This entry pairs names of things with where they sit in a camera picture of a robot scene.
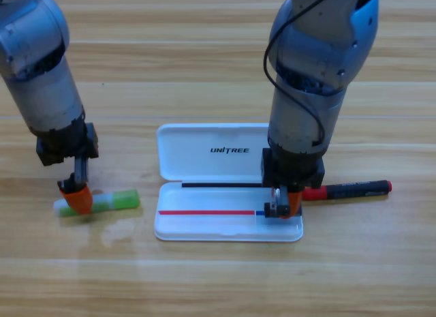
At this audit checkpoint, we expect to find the white Unitree pencil case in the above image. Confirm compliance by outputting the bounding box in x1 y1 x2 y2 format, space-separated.
153 123 304 243

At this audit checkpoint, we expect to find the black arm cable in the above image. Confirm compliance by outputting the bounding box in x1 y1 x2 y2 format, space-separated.
264 0 326 147

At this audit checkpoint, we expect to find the green and white eraser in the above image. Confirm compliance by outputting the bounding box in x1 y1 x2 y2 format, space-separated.
53 190 140 218

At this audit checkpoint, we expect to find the red black marker pen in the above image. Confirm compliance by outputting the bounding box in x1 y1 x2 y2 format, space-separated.
301 179 392 201

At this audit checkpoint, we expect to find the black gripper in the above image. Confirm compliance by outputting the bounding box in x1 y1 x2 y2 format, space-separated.
35 122 99 215
261 148 325 219

